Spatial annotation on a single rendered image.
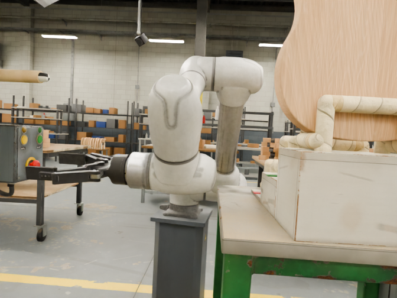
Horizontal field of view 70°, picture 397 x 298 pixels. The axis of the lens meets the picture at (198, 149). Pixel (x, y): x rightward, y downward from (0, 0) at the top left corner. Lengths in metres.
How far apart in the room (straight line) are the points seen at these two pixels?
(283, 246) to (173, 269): 1.01
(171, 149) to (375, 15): 0.48
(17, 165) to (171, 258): 0.81
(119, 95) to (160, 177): 11.87
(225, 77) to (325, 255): 0.71
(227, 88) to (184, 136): 0.57
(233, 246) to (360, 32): 0.48
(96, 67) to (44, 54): 2.27
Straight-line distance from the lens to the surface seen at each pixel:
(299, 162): 0.56
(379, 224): 0.65
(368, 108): 0.63
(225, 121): 1.20
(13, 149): 1.14
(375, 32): 0.69
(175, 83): 0.55
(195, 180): 0.64
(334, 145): 0.77
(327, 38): 0.65
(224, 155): 1.30
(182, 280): 1.54
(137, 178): 0.67
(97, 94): 12.81
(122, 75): 12.56
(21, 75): 0.88
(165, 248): 1.50
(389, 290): 1.29
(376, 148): 0.74
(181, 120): 0.54
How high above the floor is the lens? 1.12
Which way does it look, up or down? 3 degrees down
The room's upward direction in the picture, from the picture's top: 3 degrees clockwise
